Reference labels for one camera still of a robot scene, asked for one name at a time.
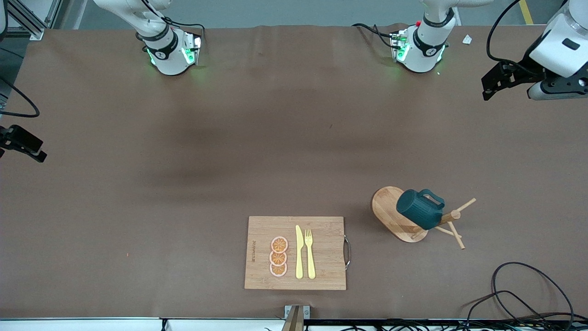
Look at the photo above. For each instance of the wooden cup rack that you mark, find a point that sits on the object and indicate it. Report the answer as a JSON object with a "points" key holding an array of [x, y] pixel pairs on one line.
{"points": [[385, 207]]}

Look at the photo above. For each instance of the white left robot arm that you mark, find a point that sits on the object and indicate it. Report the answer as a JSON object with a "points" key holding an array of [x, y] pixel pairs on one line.
{"points": [[427, 50]]}

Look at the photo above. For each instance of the small white paper scrap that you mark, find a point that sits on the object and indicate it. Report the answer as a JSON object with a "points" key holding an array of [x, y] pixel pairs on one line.
{"points": [[467, 39]]}

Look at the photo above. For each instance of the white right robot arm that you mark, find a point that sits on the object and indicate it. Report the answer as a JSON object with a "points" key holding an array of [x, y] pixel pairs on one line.
{"points": [[166, 55]]}

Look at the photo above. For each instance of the yellow plastic knife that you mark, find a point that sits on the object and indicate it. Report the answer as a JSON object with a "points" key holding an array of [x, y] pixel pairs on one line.
{"points": [[299, 257]]}

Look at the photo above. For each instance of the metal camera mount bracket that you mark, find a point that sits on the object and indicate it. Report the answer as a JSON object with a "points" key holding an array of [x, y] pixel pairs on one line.
{"points": [[296, 317]]}

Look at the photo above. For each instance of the orange slice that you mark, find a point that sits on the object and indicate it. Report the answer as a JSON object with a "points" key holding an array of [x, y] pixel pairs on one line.
{"points": [[278, 270], [278, 258], [279, 244]]}

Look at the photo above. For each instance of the wooden cutting board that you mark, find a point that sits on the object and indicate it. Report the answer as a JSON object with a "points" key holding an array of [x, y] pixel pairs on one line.
{"points": [[321, 276]]}

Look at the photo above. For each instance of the brown table cover mat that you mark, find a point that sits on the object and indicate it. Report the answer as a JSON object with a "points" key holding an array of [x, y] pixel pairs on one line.
{"points": [[229, 138]]}

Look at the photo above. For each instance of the yellow plastic fork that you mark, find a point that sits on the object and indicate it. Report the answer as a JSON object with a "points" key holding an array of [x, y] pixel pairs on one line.
{"points": [[310, 262]]}

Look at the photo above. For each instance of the aluminium frame profile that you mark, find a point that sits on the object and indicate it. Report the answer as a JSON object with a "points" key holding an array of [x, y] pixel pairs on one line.
{"points": [[32, 23]]}

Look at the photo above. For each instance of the dark teal ribbed cup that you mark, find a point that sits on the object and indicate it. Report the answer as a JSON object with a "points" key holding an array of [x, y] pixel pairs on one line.
{"points": [[420, 214]]}

